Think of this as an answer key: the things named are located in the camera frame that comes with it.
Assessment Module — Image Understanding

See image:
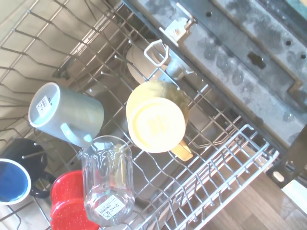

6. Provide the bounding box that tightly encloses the clear ribbed drinking glass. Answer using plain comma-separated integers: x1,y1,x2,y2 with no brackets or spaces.
81,135,135,227

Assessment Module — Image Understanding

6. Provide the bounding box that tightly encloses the black mug with blue inside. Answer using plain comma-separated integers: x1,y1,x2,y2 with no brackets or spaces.
0,138,56,206

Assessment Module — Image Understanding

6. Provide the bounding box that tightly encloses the red speckled mug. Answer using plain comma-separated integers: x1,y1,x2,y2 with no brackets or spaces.
49,170,100,230

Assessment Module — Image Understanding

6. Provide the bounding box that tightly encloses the dishwasher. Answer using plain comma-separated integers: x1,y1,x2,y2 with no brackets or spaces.
119,0,307,190

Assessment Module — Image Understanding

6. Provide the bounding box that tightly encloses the yellow mug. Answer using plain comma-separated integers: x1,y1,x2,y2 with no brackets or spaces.
125,80,194,161

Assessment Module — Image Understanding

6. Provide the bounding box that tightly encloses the wire dishwasher rack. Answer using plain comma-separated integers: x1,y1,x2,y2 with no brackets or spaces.
0,0,280,230

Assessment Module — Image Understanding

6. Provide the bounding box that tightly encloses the gray mug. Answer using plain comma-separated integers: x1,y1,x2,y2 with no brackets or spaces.
28,82,105,149

